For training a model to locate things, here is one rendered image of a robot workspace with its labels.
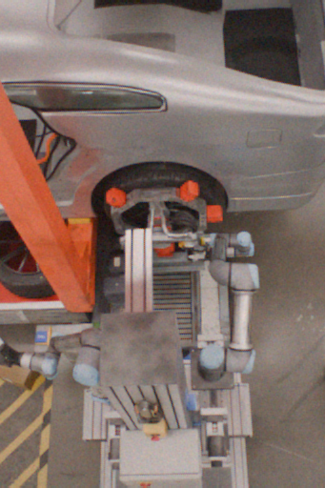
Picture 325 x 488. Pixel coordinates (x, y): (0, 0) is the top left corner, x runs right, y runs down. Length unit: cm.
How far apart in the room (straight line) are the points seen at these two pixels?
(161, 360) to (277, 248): 254
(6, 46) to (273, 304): 242
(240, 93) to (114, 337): 139
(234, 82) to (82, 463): 247
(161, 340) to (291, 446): 213
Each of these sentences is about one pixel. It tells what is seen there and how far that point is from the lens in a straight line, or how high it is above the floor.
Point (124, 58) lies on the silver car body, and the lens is 289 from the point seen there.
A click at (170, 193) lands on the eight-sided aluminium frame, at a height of 111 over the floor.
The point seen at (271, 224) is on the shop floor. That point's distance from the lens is 450.
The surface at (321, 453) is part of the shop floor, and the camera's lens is 402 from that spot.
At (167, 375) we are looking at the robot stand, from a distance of 197.
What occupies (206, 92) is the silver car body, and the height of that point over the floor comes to 174.
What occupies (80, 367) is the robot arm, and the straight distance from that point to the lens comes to 262.
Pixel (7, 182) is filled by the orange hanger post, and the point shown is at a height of 197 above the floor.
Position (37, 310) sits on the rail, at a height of 36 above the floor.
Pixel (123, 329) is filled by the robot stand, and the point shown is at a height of 203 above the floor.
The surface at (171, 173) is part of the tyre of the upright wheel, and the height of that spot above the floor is 117.
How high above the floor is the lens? 393
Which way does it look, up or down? 63 degrees down
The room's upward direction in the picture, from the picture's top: 10 degrees counter-clockwise
